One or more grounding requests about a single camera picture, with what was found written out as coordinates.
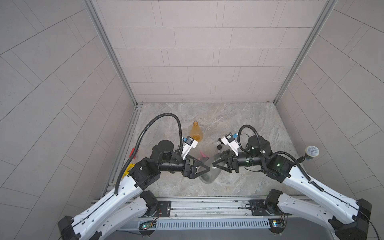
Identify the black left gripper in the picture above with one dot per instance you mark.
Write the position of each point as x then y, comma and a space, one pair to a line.
189, 164

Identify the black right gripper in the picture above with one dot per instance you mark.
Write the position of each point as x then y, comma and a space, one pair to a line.
232, 161

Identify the clear grey spray bottle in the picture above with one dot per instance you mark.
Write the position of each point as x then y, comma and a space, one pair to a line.
210, 177

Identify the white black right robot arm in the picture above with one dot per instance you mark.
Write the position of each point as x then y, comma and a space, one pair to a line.
347, 218

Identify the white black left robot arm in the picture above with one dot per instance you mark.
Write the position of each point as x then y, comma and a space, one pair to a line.
131, 199

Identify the pink spray nozzle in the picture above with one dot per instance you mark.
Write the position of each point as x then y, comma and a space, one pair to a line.
204, 155

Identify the orange translucent spray bottle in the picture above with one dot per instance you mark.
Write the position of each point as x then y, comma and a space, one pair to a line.
196, 132

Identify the red spray nozzle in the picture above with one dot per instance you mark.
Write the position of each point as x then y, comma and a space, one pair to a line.
131, 153

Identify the yellow triangular spray nozzle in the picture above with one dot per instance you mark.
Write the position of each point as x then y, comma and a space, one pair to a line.
130, 166

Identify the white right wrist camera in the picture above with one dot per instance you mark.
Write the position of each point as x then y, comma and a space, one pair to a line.
230, 140

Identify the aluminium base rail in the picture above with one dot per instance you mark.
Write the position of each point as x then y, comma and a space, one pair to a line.
238, 213

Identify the aluminium corner frame post left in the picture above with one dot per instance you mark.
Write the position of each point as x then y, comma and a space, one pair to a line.
90, 7

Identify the aluminium corner frame post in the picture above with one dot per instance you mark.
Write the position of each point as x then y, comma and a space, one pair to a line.
319, 23
90, 7

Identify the aluminium corner frame post right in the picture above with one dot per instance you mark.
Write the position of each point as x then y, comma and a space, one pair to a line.
319, 23

